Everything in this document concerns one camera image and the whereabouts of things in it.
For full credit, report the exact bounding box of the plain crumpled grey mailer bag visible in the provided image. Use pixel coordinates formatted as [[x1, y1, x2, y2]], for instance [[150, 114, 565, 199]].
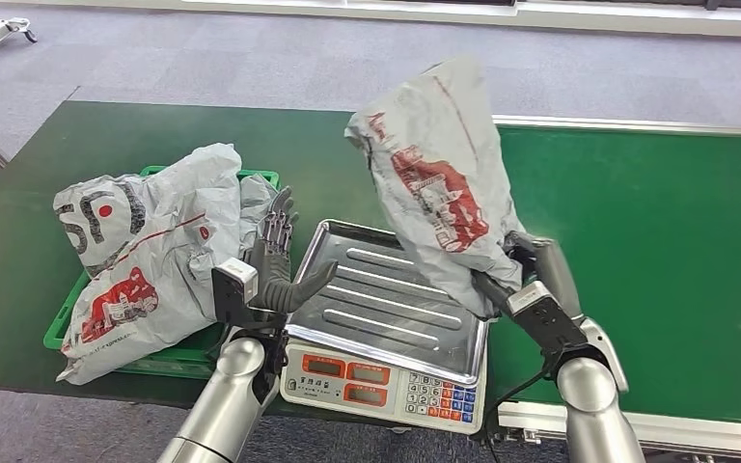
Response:
[[237, 174, 281, 257]]

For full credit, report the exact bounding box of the green plastic crate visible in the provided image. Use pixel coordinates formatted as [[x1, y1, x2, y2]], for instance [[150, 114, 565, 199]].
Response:
[[42, 164, 283, 381]]

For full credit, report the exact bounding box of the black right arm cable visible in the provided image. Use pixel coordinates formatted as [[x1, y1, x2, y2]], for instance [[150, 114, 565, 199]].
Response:
[[481, 365, 564, 463]]

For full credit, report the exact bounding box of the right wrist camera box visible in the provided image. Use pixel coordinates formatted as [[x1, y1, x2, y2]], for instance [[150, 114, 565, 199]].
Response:
[[506, 281, 590, 357]]

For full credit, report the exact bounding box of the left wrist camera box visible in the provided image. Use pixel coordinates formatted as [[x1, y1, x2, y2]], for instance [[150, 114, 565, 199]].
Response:
[[211, 258, 260, 327]]

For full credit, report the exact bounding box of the steel scale tray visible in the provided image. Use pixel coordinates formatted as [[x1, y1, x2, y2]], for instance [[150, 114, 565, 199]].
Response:
[[285, 219, 491, 387]]

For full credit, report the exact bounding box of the large grey mailer black lettering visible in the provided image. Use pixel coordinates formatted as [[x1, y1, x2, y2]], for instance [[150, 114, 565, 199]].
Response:
[[51, 143, 244, 387]]

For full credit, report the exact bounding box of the dark green table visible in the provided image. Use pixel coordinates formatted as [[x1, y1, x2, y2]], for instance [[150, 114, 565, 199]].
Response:
[[0, 99, 500, 430]]

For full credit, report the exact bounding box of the white electronic scale body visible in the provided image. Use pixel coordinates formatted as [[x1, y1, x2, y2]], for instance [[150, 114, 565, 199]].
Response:
[[279, 339, 488, 436]]

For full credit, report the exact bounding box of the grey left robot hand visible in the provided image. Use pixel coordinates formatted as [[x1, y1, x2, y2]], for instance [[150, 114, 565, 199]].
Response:
[[247, 185, 340, 314]]

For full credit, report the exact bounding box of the green conveyor belt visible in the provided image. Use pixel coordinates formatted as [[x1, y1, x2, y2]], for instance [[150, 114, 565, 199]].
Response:
[[472, 113, 741, 458]]

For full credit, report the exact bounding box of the grey mailer bag red print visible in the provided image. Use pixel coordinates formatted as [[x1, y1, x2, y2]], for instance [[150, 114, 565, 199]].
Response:
[[344, 56, 529, 319]]

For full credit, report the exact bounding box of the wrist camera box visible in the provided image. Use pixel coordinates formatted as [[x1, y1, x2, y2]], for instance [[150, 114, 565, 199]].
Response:
[[506, 281, 590, 357], [211, 258, 260, 327]]

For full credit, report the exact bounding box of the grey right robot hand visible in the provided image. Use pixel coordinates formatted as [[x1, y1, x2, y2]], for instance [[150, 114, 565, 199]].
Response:
[[472, 231, 586, 321]]

